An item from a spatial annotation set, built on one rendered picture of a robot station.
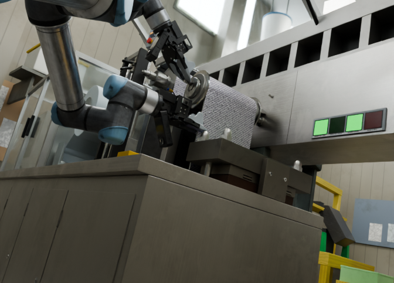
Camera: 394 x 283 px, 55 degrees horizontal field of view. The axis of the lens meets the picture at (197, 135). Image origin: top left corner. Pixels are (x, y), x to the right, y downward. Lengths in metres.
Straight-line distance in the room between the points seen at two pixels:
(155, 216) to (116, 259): 0.12
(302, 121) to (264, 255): 0.52
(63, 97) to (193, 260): 0.54
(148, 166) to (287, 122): 0.71
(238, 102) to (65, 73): 0.64
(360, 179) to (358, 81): 6.40
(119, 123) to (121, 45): 4.26
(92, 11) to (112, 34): 4.50
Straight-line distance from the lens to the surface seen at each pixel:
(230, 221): 0.99
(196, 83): 1.32
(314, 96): 1.39
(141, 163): 0.84
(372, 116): 1.22
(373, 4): 1.45
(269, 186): 1.14
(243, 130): 1.38
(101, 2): 0.78
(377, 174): 7.57
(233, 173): 1.08
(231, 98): 1.36
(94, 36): 5.14
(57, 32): 0.95
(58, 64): 1.00
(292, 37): 1.63
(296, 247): 1.18
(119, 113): 1.08
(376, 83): 1.27
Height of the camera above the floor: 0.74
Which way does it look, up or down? 16 degrees up
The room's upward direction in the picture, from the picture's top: 13 degrees clockwise
